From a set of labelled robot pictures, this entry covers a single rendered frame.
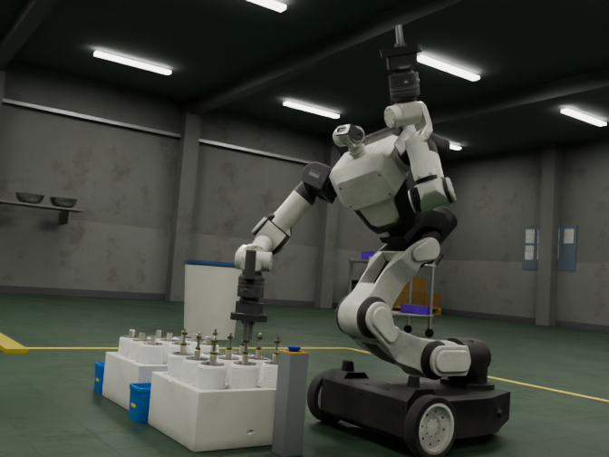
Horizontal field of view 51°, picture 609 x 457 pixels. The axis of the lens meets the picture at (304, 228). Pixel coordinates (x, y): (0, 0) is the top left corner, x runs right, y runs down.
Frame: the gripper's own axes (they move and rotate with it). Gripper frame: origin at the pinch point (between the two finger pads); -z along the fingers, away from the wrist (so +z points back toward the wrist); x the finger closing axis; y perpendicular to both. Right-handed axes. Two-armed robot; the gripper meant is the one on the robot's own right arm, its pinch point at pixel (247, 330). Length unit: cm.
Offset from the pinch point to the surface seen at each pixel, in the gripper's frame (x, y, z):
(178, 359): -25.0, 1.7, -12.3
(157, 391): -31.6, 1.5, -23.7
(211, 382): -5.7, -13.3, -15.8
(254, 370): 4.2, -2.4, -12.4
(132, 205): -538, 824, 132
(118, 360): -64, 30, -19
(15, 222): -660, 675, 79
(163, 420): -25.8, -3.6, -31.8
